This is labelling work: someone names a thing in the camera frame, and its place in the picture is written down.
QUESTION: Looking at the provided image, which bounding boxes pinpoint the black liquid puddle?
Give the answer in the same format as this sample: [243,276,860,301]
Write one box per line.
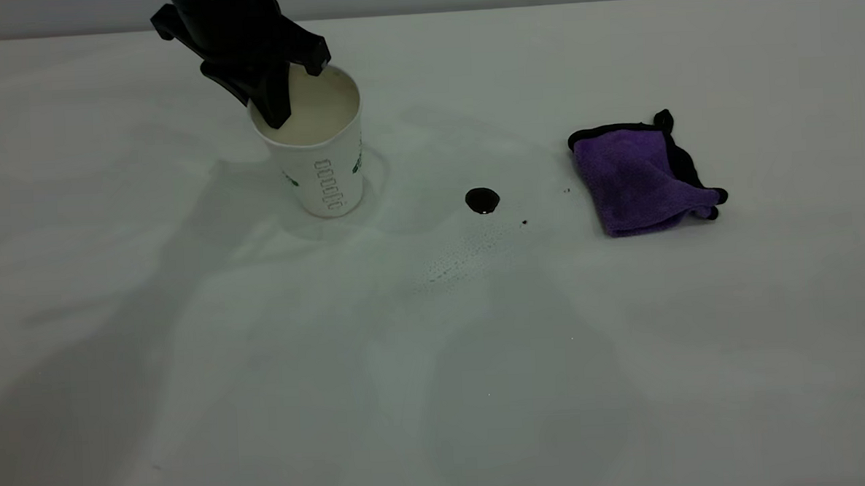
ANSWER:
[465,187,501,217]

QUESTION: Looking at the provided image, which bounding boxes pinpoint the purple cloth with black trim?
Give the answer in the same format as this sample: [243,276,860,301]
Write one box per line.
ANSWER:
[566,107,730,240]

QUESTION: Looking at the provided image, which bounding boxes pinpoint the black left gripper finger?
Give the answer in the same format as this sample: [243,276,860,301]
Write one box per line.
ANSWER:
[201,60,254,109]
[249,63,295,131]

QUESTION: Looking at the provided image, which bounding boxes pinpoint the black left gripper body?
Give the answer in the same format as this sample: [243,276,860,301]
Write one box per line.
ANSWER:
[150,0,333,84]

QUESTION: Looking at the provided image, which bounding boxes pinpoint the white paper coffee cup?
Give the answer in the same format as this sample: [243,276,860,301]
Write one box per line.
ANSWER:
[247,62,368,223]

